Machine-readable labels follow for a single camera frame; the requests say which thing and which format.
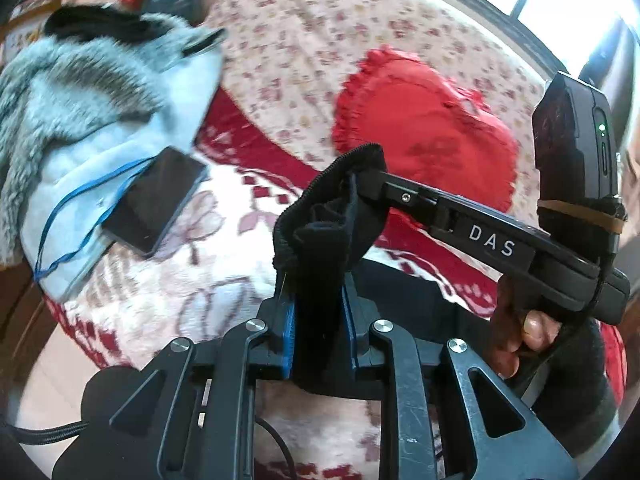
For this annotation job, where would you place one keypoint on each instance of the window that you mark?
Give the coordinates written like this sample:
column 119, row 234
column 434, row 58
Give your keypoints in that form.
column 550, row 0

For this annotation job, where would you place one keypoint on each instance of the beige floral quilt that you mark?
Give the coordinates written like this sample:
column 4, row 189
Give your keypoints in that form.
column 300, row 35

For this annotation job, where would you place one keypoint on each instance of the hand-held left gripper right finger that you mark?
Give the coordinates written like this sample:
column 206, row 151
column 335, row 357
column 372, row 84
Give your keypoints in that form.
column 350, row 335

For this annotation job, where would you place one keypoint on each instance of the black smartphone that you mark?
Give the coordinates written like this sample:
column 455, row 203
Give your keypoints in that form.
column 150, row 205

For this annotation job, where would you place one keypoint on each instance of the black pants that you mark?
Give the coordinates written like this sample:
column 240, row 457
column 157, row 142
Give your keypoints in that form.
column 325, row 230

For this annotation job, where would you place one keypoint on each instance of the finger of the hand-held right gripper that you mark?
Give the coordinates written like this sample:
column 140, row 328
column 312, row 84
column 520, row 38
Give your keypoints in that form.
column 405, row 195

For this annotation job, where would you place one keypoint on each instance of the red and white floral blanket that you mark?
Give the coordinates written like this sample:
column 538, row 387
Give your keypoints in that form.
column 200, row 240

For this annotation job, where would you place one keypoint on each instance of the person's right hand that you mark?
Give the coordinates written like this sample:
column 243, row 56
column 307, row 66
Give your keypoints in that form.
column 535, row 330

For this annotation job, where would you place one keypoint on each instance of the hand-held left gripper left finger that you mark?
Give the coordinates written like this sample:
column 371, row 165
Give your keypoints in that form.
column 288, row 345

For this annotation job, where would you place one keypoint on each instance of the grey fuzzy coat blue lining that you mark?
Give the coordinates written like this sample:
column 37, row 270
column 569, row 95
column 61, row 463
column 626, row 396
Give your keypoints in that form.
column 75, row 90

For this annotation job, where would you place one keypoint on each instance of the red heart-shaped frilled pillow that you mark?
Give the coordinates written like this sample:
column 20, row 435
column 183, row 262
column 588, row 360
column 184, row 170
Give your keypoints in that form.
column 440, row 125

